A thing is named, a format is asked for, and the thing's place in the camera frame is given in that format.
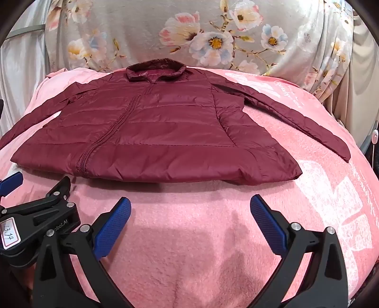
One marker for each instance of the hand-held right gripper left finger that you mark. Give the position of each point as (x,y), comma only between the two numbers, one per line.
(114,228)

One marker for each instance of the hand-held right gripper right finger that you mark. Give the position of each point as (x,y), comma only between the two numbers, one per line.
(268,225)

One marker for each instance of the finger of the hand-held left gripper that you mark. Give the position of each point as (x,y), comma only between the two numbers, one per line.
(11,181)
(60,189)

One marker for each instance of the maroon puffer jacket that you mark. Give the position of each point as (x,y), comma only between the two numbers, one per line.
(177,133)

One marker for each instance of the pink fleece blanket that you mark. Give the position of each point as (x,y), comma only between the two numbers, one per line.
(192,237)

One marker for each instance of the silver satin curtain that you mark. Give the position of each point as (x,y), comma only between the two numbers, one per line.
(23,65)

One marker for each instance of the dark object with white knob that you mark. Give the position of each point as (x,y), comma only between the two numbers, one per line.
(370,151)

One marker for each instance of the grey floral sheet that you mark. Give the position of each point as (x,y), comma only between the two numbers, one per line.
(148,35)

